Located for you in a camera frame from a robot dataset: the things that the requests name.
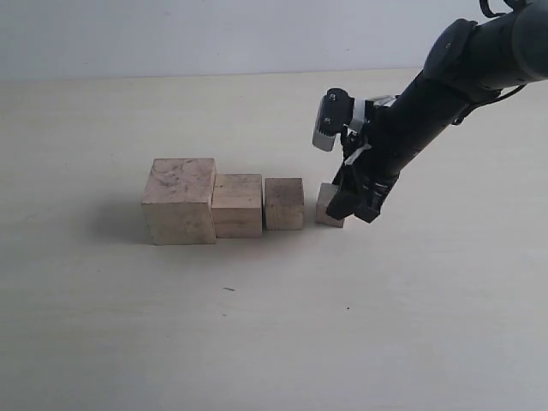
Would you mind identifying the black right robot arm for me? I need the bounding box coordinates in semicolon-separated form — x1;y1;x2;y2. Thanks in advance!
313;1;547;223

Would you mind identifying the smallest wooden cube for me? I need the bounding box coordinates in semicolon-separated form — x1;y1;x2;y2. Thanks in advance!
314;182;344;229

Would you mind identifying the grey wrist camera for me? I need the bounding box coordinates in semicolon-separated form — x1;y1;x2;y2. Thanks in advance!
312;88;367;152

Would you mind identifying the second largest wooden cube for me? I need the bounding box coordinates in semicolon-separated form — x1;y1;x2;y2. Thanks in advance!
211;174;263;239

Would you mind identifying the third largest wooden cube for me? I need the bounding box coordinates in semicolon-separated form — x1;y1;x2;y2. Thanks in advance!
265;178;305;231

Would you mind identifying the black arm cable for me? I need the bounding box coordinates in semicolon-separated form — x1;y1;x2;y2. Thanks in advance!
451;0;527;126

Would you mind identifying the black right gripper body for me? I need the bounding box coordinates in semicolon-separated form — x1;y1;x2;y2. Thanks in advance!
332;141;399;223

